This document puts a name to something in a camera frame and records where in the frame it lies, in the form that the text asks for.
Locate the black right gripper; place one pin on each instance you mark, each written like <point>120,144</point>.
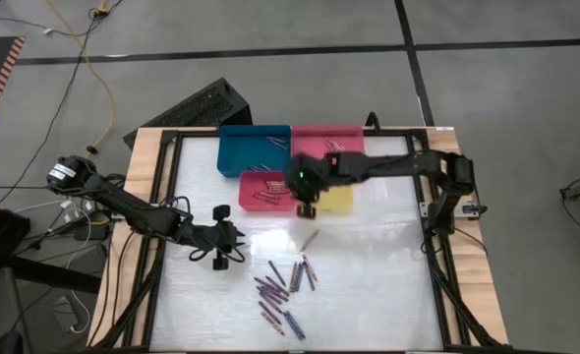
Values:
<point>307,179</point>

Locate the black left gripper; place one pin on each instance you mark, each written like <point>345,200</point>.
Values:
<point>216,238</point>

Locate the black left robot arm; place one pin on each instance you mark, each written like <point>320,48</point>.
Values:
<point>123,206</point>

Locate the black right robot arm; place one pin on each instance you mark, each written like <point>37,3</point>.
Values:
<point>393,164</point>

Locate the large pink plastic bin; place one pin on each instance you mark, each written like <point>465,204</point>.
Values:
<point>309,140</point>

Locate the small yellow plastic bin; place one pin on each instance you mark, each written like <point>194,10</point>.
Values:
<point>341,201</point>

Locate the small pink plastic bin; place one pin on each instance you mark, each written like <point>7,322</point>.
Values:
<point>250,187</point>

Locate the large blue plastic bin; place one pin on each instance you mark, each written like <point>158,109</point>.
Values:
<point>236,147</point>

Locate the wooden table edge board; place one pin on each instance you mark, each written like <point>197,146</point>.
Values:
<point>142,157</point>
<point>447,142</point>

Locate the white power strip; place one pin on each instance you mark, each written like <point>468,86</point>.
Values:
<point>47,31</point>

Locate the black table frame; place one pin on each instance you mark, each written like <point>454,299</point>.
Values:
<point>393,132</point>

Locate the silver arm base bracket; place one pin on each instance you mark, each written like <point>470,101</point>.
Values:
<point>472,210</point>

